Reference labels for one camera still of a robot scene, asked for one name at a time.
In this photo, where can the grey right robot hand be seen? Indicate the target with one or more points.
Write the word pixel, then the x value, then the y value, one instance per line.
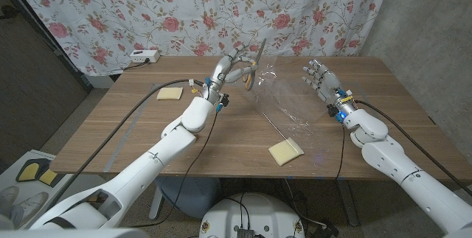
pixel 328 83

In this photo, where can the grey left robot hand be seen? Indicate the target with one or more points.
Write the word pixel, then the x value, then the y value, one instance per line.
pixel 221 72

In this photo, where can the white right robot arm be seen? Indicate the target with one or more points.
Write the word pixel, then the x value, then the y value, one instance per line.
pixel 383 153

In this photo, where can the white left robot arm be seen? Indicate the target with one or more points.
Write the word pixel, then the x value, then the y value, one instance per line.
pixel 173 142

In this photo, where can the transparent cling film sheet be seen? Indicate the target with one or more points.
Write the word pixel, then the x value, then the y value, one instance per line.
pixel 280 98

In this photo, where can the yellow sponge at left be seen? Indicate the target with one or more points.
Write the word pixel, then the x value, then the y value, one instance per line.
pixel 169 93

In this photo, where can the floral backdrop cloth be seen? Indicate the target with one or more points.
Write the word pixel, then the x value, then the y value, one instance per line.
pixel 184 9

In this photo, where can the white power strip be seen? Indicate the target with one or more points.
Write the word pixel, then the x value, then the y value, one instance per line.
pixel 144 56

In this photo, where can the yellow sponge near front edge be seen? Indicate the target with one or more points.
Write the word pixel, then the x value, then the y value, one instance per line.
pixel 285 152

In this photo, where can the grey metal table leg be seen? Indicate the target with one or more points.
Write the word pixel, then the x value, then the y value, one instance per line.
pixel 155 203
pixel 348 201

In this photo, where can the blue grey round stool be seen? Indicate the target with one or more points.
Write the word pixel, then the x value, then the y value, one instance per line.
pixel 195 197

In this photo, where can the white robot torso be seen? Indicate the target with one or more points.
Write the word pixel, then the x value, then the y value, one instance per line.
pixel 258 212

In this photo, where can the black power adapter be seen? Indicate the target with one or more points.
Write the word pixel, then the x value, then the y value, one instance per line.
pixel 324 228

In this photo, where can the white mat with yellow marks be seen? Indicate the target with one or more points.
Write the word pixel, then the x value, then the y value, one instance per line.
pixel 29 171

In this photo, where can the white shoe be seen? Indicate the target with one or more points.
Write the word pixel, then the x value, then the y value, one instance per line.
pixel 31 205
pixel 8 195

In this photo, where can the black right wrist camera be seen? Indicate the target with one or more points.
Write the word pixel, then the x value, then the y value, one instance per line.
pixel 335 112

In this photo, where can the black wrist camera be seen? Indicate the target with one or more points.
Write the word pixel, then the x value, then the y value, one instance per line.
pixel 335 112
pixel 223 101

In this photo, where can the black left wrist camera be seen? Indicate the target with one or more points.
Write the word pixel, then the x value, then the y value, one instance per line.
pixel 223 101

